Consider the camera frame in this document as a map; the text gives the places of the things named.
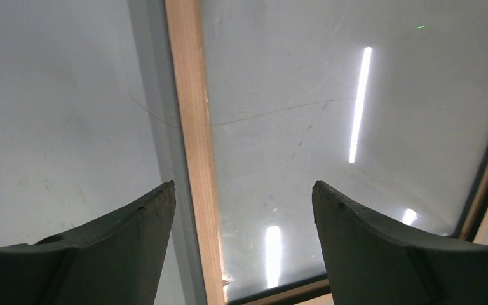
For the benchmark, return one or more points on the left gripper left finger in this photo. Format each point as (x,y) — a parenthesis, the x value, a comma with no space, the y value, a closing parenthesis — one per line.
(114,259)

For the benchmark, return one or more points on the clear acrylic sheet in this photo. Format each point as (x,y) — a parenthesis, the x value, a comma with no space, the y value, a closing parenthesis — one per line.
(332,105)

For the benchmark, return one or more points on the black picture frame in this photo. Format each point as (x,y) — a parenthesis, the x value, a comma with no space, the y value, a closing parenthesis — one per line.
(195,147)

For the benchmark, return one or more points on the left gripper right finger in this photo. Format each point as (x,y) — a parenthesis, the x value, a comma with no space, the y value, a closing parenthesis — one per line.
(371,258)

